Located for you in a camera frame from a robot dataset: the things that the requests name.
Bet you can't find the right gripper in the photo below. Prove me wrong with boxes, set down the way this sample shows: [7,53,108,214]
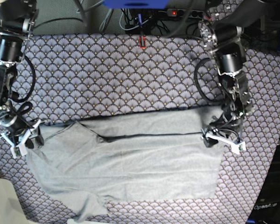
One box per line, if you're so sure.
[0,113,44,149]

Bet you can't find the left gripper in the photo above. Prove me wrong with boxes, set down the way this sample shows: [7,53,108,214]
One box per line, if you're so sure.
[204,109,244,148]

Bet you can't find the light grey T-shirt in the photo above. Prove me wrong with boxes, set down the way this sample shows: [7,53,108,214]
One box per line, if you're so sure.
[26,106,224,222]

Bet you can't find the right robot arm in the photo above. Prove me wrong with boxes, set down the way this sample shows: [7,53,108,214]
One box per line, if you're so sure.
[0,0,43,152]

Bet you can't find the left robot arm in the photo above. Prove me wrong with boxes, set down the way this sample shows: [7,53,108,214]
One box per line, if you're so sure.
[194,0,280,154]

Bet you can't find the fan-patterned purple table cloth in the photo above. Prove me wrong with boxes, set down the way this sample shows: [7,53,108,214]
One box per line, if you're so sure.
[0,35,277,224]

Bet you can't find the black OpenArm box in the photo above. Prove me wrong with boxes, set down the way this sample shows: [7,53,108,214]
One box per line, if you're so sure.
[249,145,280,224]

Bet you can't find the red table clamp centre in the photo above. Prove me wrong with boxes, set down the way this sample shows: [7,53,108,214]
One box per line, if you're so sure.
[139,35,146,49]

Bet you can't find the black power strip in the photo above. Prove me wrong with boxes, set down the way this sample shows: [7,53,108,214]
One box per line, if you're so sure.
[166,7,206,20]

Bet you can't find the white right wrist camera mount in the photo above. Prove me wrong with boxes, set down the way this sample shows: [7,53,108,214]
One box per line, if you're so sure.
[0,119,43,159]

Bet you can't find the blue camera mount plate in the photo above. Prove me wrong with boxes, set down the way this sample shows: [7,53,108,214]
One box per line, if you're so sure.
[103,0,168,9]

